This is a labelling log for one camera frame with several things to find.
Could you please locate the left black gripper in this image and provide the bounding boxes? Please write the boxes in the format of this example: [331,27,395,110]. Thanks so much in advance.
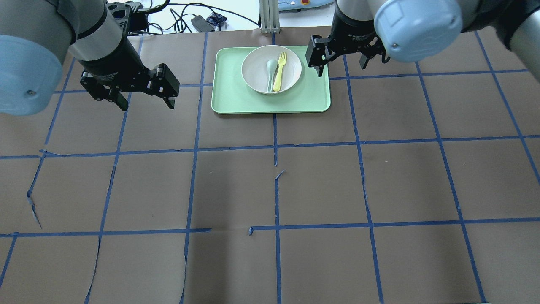
[80,63,180,112]

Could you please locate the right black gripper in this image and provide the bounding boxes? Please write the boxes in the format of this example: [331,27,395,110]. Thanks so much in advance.
[305,32,390,77]

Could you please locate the yellow plastic fork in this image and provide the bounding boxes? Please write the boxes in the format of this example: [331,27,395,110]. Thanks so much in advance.
[272,51,287,92]

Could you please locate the pale green plastic spoon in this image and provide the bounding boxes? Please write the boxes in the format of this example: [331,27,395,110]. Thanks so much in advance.
[266,59,278,94]

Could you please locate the white round plate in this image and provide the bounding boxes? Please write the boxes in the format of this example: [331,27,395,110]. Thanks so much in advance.
[241,46,303,95]

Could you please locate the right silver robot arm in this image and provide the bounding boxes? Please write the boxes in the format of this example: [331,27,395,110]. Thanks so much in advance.
[305,0,540,79]

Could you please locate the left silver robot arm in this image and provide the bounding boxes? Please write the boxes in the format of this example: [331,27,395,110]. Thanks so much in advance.
[0,0,179,116]

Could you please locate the light green tray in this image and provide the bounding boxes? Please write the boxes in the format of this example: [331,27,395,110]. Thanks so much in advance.
[211,46,331,114]

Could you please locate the black power adapter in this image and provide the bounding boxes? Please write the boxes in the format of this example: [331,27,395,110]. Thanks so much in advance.
[191,15,215,33]

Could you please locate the aluminium frame post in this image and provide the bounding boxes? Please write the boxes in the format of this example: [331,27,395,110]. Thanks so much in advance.
[259,0,281,33]

